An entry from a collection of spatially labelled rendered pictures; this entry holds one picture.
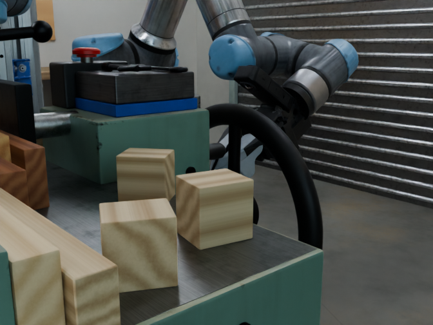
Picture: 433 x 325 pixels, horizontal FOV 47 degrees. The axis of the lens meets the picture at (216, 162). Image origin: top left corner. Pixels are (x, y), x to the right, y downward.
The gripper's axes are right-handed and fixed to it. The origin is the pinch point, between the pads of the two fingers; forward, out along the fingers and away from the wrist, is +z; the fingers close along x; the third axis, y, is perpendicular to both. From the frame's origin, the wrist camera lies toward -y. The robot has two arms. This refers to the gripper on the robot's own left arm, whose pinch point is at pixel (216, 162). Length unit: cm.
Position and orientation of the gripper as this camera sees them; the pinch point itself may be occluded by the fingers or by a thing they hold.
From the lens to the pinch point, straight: 76.9
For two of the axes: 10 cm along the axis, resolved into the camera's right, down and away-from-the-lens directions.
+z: -6.6, 6.2, -4.3
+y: 3.8, 7.6, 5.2
